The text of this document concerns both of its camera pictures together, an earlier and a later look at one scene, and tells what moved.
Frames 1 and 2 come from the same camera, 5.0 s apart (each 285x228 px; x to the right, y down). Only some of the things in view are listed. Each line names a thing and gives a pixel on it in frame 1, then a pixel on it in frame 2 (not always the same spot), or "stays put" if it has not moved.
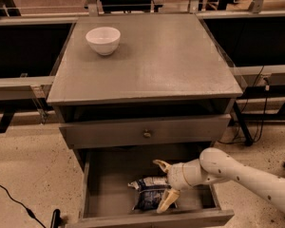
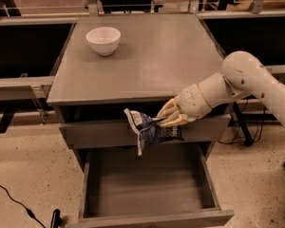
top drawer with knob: [145, 131] stays put
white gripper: [175, 176] to [192, 103]
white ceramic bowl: [104, 40] stays put
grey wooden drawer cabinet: [131, 89] stays put
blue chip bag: [150, 192] to [147, 130]
